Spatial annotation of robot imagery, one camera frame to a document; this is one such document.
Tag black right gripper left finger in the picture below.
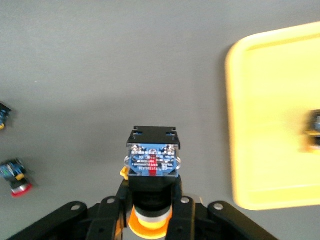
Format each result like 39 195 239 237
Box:
7 178 130 240

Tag yellow plastic tray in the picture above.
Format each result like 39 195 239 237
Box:
224 21 320 211

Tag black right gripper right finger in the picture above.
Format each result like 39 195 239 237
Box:
166 174 279 240

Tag red push button switch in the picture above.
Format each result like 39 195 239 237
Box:
0 158 34 199
0 100 13 131

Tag yellow push button switch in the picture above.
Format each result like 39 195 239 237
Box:
119 125 182 238
303 109 320 152

